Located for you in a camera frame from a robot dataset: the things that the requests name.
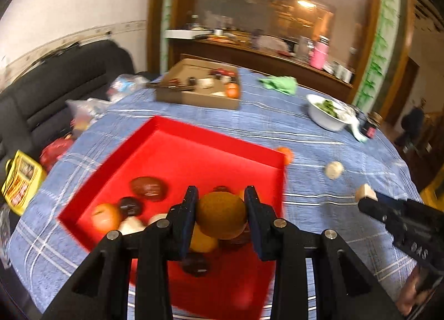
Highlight dark red round plum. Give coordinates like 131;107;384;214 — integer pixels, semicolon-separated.
218;226;252;252

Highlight white garlic bulb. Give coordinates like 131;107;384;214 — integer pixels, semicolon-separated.
325;161;345;180
118;217;145;236
354;183;378;201
147;213;170;226

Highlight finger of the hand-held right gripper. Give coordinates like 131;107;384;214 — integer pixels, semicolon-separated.
359;192;405;228

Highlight pink bottle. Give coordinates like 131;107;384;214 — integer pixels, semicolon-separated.
311;40;328;70

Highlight blue checked tablecloth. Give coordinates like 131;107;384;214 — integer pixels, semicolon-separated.
7;66;422;320

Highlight wooden framed mirror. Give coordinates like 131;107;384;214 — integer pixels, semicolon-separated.
149;0;413;116

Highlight yellow snack packet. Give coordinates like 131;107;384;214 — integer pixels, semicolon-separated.
2;150;47;216

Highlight pale green white utensil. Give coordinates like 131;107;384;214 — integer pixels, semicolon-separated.
349;112;368;143

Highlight black sofa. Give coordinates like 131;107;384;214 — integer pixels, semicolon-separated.
0;40;136;164

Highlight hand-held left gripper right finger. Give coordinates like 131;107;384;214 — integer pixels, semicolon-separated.
244;186;405;320

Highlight green bamboo print strip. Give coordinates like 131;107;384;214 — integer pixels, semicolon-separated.
361;0;403;105

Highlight reddish brown jujube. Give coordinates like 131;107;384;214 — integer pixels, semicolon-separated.
130;176;168;201

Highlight large brownish orange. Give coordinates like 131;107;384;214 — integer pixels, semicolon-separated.
196;191;248;240

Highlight red plastic bag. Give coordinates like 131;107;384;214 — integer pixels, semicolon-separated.
39;134;75;171

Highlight person's right hand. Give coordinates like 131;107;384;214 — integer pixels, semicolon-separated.
397;266;434;317

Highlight black jar with red label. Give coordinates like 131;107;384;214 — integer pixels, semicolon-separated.
361;117;380;139

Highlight cardboard box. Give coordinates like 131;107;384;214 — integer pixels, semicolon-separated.
155;58;241;110

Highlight red tray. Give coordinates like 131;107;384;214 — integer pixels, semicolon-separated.
57;115;288;320

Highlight dark long utensil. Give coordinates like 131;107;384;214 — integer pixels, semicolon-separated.
147;83;195;92

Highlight wooden sideboard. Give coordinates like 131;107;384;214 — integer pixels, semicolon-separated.
166;37;354;102

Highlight clear plastic bag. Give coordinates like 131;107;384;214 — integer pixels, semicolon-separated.
66;98;110;131
107;74;150;102

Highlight white bowl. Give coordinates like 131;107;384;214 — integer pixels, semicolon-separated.
306;94;351;132

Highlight white flat board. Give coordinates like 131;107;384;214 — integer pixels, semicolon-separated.
165;29;214;40

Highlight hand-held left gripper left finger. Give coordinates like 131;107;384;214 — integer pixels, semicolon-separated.
42;186;200;320

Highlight green vegetables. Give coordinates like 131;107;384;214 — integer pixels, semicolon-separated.
317;99;340;116

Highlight green cloth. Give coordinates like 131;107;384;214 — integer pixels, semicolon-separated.
257;75;298;96

